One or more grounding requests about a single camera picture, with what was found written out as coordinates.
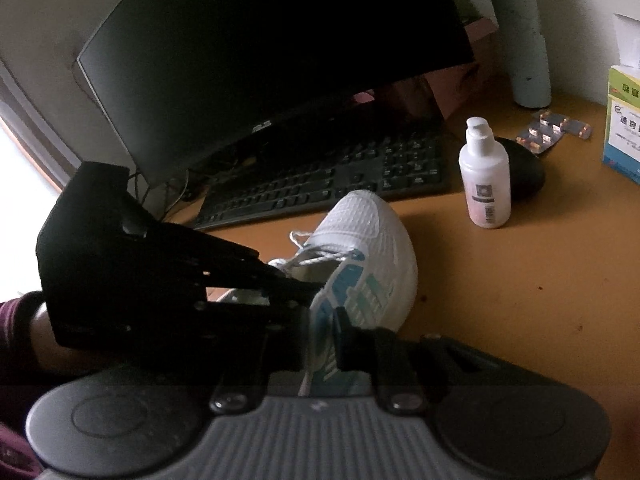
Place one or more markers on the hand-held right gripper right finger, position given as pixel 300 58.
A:
pixel 344 337

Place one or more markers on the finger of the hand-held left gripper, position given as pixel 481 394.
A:
pixel 245 317
pixel 235 270

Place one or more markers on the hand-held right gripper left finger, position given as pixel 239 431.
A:
pixel 299 342

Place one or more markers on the white shoelace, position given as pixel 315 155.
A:
pixel 320 260

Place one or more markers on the white mesh sneaker shoe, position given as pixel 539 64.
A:
pixel 370 220

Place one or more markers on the person's left forearm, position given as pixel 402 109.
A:
pixel 45 350

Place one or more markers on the bright window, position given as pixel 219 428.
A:
pixel 20 210

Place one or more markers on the black keyboard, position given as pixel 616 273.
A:
pixel 310 185

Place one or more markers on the person's maroon clothing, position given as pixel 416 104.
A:
pixel 15 452

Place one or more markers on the white pump bottle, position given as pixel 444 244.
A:
pixel 482 180

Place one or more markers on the black computer monitor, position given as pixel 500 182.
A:
pixel 250 60

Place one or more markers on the black computer mouse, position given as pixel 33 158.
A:
pixel 525 175

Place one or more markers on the large silver pill blister pack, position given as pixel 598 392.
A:
pixel 540 137

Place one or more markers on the pink box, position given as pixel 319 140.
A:
pixel 470 80

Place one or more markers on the small silver pill blister pack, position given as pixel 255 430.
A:
pixel 575 127

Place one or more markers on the grey thermos bottle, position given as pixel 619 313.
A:
pixel 525 50

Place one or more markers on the green blue medicine box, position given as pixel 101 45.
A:
pixel 625 125

